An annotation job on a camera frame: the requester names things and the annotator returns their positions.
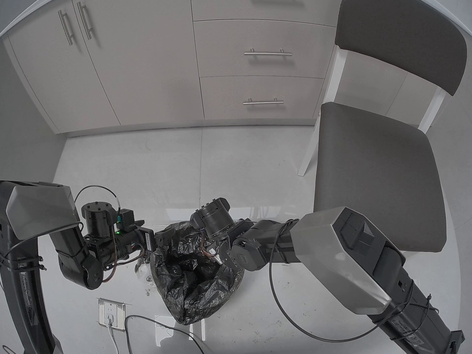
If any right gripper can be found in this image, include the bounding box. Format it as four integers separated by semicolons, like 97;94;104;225
206;240;231;268

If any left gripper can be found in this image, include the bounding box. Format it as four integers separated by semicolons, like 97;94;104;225
117;227;175;255

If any black plastic bag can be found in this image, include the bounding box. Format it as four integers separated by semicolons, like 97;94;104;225
149;221;245;325

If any clear crumpled wrapper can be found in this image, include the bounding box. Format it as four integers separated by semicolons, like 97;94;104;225
137;269;155;290

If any white chair with grey seat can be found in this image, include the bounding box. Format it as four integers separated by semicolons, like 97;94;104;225
298;0;468;253

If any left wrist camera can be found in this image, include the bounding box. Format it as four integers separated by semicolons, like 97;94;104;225
117;209;145;234

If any white cable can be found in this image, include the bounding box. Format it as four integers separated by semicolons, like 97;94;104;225
106;317;119;354

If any beige cabinet with metal handles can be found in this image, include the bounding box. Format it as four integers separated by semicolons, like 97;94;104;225
0;0;472;137

